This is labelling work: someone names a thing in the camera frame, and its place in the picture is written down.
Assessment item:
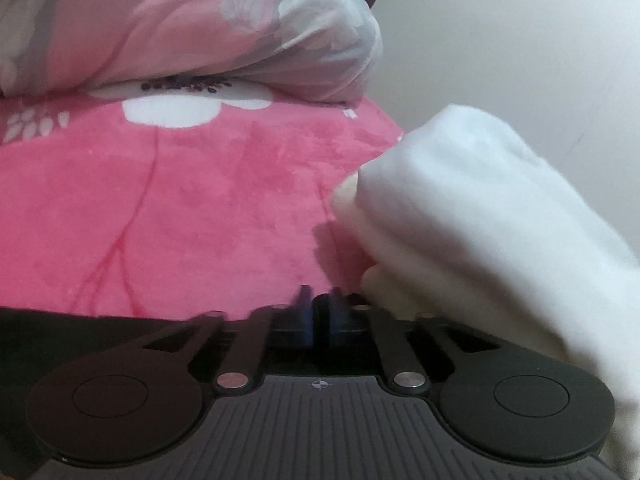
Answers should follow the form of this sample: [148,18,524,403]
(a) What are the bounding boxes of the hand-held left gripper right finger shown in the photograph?
[329,287,501,396]

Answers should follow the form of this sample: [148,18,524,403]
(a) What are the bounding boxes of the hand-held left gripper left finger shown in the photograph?
[135,285,315,396]

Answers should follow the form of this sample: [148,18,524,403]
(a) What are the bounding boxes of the black garment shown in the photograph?
[0,294,373,480]

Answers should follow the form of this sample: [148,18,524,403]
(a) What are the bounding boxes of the folded white and pink clothes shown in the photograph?
[330,105,640,480]

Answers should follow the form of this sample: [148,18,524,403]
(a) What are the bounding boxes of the pink floral fleece blanket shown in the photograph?
[0,80,406,321]

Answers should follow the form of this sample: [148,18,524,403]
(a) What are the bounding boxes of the pink floral quilt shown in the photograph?
[0,0,383,106]

